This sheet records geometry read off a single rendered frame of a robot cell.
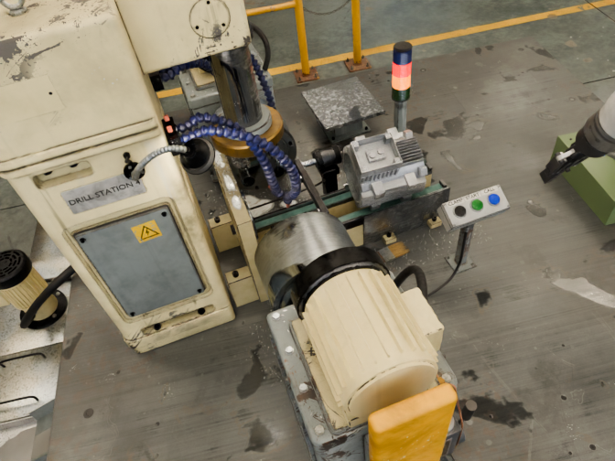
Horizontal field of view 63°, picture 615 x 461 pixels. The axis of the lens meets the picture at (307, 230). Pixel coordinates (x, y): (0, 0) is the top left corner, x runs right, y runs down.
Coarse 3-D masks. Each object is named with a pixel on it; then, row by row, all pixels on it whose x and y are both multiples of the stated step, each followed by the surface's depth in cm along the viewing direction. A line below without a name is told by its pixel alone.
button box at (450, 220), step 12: (480, 192) 131; (492, 192) 132; (444, 204) 130; (456, 204) 130; (468, 204) 130; (492, 204) 130; (504, 204) 131; (444, 216) 131; (456, 216) 129; (468, 216) 129; (480, 216) 129; (492, 216) 134; (456, 228) 130
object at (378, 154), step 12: (360, 144) 141; (372, 144) 143; (384, 144) 143; (360, 156) 141; (372, 156) 139; (384, 156) 140; (396, 156) 140; (360, 168) 137; (372, 168) 137; (384, 168) 138; (396, 168) 140; (360, 180) 141
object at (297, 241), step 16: (288, 224) 119; (304, 224) 119; (320, 224) 119; (336, 224) 123; (272, 240) 119; (288, 240) 117; (304, 240) 115; (320, 240) 115; (336, 240) 117; (256, 256) 124; (272, 256) 118; (288, 256) 114; (304, 256) 112; (272, 272) 116; (288, 272) 112; (272, 288) 116; (288, 288) 112; (272, 304) 116; (288, 304) 112
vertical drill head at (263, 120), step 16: (240, 48) 104; (224, 64) 105; (240, 64) 106; (224, 80) 108; (240, 80) 108; (224, 96) 112; (240, 96) 111; (256, 96) 114; (224, 112) 116; (240, 112) 114; (256, 112) 116; (272, 112) 124; (256, 128) 117; (272, 128) 120; (224, 144) 118; (240, 144) 117; (240, 160) 123; (240, 176) 127
